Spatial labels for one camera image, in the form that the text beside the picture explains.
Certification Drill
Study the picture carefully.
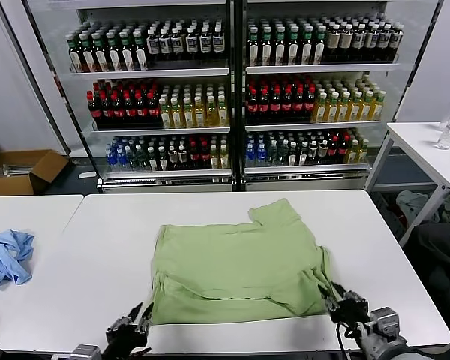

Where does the metal rods bundle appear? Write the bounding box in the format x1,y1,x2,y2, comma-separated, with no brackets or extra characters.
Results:
1,161,42,178

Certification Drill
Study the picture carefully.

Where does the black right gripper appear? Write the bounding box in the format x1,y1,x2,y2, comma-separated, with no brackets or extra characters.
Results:
316,282,371,328

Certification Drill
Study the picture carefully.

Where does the light green t-shirt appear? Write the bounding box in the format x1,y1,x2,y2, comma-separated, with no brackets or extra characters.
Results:
148,198,337,326

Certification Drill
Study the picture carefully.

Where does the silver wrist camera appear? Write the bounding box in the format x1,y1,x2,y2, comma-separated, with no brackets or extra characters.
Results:
69,343,103,360
369,306,409,342

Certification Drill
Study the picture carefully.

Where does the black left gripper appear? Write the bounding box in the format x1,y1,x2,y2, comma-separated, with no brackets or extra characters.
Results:
104,301,155,358

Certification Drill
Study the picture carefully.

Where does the crumpled light blue shirt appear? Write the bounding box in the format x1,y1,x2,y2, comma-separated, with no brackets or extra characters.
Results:
0,229,36,289

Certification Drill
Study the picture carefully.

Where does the grey clothes heap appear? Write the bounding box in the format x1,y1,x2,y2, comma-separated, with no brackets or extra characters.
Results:
395,190,442,230

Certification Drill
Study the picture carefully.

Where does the dark label white cap bottle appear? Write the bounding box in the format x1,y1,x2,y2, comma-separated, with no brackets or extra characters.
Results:
211,25,225,61
146,28,160,63
365,23,378,62
185,27,199,62
171,28,184,62
353,23,366,62
390,24,404,62
159,28,172,62
199,26,212,62
378,23,391,62

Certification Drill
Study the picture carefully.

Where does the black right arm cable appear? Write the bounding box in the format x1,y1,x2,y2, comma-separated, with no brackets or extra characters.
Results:
335,322,356,360

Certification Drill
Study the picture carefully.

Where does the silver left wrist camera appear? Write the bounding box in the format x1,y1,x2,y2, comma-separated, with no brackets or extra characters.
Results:
69,343,103,360

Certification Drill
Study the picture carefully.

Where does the white metal shelf board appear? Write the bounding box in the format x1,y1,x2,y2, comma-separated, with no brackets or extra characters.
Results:
245,119,383,132
69,67,230,79
244,163,371,182
91,126,232,136
100,168,233,185
245,62,401,74

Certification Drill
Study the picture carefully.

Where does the beverage display cabinet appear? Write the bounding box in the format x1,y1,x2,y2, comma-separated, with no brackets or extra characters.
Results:
234,0,446,193
0,0,245,194

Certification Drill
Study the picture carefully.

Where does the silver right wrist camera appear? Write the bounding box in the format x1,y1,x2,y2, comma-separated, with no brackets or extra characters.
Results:
369,306,409,342

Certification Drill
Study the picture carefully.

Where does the white side table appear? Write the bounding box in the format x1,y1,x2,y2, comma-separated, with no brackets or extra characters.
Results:
363,120,450,247

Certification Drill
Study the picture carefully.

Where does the beige label bottle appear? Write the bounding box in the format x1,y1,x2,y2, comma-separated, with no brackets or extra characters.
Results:
328,23,341,62
340,23,353,62

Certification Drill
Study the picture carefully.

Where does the open cardboard box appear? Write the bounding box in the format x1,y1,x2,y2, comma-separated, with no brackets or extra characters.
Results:
0,148,71,197

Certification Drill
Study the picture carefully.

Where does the green cap tea bottle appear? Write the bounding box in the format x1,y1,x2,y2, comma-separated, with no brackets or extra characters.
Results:
247,26,260,66
287,25,300,65
107,31,121,72
94,32,108,72
81,33,95,73
120,31,134,71
274,25,287,65
67,35,82,73
260,26,273,65
133,30,148,71
301,25,314,65
313,25,326,65

